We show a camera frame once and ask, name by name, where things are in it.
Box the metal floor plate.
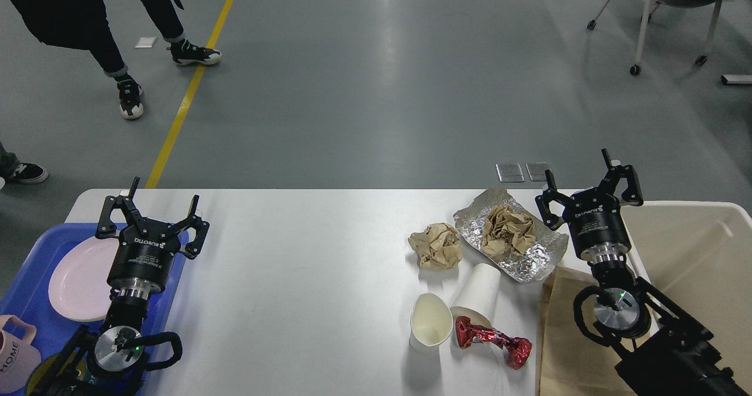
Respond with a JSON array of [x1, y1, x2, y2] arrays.
[[525, 162, 551, 182], [496, 163, 526, 183]]

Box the brown paper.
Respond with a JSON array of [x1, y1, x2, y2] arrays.
[[481, 205, 536, 262]]

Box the white bar on floor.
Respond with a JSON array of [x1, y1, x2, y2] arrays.
[[720, 74, 752, 86]]

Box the white paper on floor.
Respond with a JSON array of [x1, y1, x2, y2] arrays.
[[134, 36, 157, 49]]

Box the blue plastic tray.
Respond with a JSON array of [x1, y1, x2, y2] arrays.
[[1, 223, 186, 362]]

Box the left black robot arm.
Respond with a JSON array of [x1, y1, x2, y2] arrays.
[[26, 177, 210, 395]]

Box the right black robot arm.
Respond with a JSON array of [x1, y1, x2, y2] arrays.
[[535, 149, 745, 395]]

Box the upright white paper cup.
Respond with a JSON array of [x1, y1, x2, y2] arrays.
[[410, 293, 454, 354]]

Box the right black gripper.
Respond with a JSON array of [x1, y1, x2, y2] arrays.
[[535, 149, 644, 264]]

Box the person in black coat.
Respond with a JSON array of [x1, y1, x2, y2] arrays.
[[10, 0, 222, 120]]

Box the aluminium foil sheet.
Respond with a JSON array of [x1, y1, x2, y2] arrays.
[[454, 186, 569, 283]]

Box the crumpled brown paper ball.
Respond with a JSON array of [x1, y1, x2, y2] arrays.
[[408, 223, 463, 271]]

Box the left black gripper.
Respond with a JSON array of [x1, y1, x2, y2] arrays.
[[95, 177, 210, 300]]

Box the brown paper bag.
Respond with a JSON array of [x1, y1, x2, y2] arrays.
[[535, 266, 634, 395]]

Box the red foil wrapper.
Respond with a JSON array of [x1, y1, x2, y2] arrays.
[[455, 316, 532, 370]]

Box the left metal floor plate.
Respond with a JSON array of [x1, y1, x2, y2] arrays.
[[496, 163, 526, 183]]

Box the lying white paper cup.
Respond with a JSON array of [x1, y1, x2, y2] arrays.
[[449, 264, 501, 348]]

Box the dark teal mug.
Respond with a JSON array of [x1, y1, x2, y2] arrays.
[[24, 353, 87, 395]]

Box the right metal floor plate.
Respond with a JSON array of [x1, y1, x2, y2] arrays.
[[525, 162, 551, 182]]

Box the pink mug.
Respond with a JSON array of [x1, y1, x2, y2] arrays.
[[1, 315, 41, 394]]

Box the shoe at left edge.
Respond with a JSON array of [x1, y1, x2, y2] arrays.
[[1, 143, 49, 184]]

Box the pink plate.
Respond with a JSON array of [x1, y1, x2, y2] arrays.
[[48, 236, 119, 322]]

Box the beige plastic bin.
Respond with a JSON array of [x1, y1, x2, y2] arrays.
[[622, 201, 751, 391]]

